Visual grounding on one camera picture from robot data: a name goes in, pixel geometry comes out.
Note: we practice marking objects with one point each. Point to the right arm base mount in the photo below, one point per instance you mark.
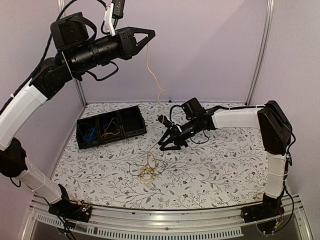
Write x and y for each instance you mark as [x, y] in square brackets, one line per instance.
[269, 208]

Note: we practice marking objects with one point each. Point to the right aluminium corner post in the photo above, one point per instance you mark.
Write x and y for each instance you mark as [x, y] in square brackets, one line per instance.
[267, 25]

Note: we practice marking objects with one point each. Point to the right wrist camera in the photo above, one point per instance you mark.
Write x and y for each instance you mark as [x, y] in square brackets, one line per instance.
[171, 126]

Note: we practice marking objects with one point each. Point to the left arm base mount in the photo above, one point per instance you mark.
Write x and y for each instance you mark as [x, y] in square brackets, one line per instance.
[78, 211]

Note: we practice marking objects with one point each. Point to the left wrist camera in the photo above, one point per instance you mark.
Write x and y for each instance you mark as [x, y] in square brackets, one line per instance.
[113, 13]

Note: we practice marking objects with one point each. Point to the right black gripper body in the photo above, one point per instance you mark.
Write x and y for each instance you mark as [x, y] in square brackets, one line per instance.
[180, 140]

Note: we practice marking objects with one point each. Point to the aluminium front rail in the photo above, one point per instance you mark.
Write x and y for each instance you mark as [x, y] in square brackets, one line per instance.
[222, 223]

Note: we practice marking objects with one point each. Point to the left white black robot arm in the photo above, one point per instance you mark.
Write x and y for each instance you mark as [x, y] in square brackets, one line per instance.
[78, 51]

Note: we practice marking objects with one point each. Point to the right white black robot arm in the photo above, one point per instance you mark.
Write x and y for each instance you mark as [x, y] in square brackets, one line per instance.
[231, 155]

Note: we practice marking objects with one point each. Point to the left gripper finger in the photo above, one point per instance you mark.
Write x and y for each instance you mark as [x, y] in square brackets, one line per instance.
[137, 46]
[145, 31]

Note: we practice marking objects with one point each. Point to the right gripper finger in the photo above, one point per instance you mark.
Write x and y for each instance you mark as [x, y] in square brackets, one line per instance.
[169, 146]
[166, 138]

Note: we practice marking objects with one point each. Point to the floral tablecloth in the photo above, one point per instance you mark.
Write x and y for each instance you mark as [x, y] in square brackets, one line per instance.
[129, 173]

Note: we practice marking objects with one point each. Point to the black three-compartment bin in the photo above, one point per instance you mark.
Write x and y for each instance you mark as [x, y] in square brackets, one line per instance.
[109, 127]

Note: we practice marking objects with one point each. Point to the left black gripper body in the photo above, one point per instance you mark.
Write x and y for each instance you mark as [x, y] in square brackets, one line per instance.
[126, 49]

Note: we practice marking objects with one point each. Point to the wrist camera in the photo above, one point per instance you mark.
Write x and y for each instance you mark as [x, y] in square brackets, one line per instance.
[171, 126]
[113, 13]

